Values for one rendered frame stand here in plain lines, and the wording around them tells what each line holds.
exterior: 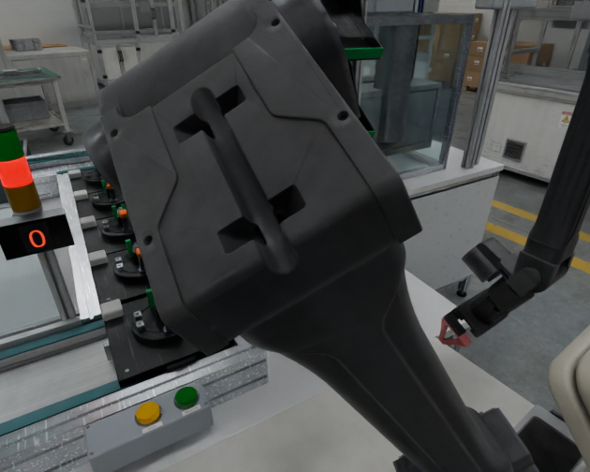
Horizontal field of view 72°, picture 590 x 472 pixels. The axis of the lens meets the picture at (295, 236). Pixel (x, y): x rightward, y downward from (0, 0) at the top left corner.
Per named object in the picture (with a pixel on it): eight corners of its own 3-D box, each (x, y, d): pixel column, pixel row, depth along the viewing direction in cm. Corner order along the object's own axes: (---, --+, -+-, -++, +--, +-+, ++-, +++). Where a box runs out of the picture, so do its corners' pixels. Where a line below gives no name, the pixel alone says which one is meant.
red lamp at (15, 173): (33, 184, 76) (24, 159, 74) (2, 190, 74) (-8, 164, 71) (33, 175, 80) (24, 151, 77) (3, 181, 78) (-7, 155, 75)
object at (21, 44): (43, 49, 694) (40, 38, 686) (17, 51, 668) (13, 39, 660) (37, 48, 712) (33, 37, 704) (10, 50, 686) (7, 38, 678)
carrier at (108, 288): (198, 284, 109) (192, 243, 103) (102, 313, 99) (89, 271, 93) (173, 243, 128) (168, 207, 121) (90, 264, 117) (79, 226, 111)
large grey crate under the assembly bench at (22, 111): (51, 118, 521) (46, 100, 510) (-5, 125, 490) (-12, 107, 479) (46, 111, 550) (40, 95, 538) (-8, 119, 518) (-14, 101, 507)
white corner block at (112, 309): (126, 321, 97) (123, 308, 95) (106, 328, 95) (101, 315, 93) (123, 310, 100) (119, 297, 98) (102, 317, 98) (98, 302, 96)
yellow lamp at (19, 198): (41, 209, 79) (34, 184, 76) (11, 214, 76) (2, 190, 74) (41, 199, 82) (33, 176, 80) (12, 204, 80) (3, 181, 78)
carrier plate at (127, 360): (234, 344, 90) (234, 337, 89) (120, 389, 80) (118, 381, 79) (199, 287, 108) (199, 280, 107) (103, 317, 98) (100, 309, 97)
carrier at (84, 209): (154, 212, 146) (149, 179, 140) (81, 228, 136) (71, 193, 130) (140, 188, 165) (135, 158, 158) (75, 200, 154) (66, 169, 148)
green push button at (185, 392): (200, 405, 77) (199, 397, 76) (180, 414, 75) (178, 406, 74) (194, 390, 80) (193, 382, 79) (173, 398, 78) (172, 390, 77)
